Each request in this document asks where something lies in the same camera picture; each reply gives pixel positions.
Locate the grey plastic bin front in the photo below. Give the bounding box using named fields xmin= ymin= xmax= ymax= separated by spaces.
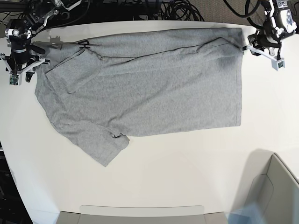
xmin=56 ymin=205 xmax=228 ymax=224

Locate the grey plastic bin right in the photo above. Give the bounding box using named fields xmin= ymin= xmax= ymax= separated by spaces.
xmin=245 ymin=154 xmax=299 ymax=224

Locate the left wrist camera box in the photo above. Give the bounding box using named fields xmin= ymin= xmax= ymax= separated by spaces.
xmin=271 ymin=58 xmax=285 ymax=71

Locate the grey plastic bin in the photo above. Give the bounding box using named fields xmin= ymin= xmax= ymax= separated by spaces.
xmin=245 ymin=154 xmax=299 ymax=224
xmin=56 ymin=205 xmax=228 ymax=224

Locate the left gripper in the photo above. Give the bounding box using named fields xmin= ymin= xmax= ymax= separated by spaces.
xmin=242 ymin=29 xmax=280 ymax=63

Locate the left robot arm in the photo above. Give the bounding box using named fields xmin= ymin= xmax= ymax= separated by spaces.
xmin=243 ymin=0 xmax=297 ymax=70

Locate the grey T-shirt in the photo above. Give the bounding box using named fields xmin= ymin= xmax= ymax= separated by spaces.
xmin=35 ymin=28 xmax=243 ymax=166

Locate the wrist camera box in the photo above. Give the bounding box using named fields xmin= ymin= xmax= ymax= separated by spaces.
xmin=271 ymin=58 xmax=285 ymax=71
xmin=9 ymin=73 xmax=22 ymax=86

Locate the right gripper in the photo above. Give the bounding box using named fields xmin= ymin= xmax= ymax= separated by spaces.
xmin=0 ymin=45 xmax=50 ymax=82

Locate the blue cloth in corner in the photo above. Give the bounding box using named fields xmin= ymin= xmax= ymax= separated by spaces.
xmin=227 ymin=203 xmax=261 ymax=224

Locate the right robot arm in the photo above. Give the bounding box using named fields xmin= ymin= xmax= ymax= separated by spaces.
xmin=0 ymin=0 xmax=82 ymax=85

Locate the thick black hose loop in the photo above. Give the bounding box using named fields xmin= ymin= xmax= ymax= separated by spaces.
xmin=223 ymin=0 xmax=264 ymax=19

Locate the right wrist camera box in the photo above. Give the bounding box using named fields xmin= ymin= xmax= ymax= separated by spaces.
xmin=9 ymin=73 xmax=22 ymax=86

